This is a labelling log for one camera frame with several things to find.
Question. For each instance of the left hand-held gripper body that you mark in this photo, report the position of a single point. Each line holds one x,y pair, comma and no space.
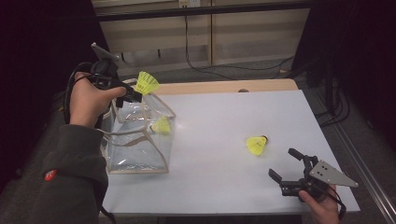
104,74

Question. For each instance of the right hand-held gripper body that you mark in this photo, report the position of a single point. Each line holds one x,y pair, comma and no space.
328,175

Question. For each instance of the yellow plastic shuttlecock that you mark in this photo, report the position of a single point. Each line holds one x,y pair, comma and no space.
257,145
147,82
162,126

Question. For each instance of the clear plastic bag beige trim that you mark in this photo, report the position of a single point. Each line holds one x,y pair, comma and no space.
137,152

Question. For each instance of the person's left hand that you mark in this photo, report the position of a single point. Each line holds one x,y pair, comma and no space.
88,102

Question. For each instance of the person's right hand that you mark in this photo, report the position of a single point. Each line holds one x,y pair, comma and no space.
323,211

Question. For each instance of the black metal stand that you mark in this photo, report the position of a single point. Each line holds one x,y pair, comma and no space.
328,93

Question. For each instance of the white table cover board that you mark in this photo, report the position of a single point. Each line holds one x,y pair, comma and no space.
233,118

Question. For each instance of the black curtain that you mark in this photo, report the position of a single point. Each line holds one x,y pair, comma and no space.
37,46
367,46

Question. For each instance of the dark round table grommet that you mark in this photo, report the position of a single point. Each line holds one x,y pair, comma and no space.
243,90

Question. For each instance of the aluminium floor rail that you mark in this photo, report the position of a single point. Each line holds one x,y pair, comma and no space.
367,174

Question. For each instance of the white wall socket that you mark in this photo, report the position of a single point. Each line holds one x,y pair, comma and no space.
190,3

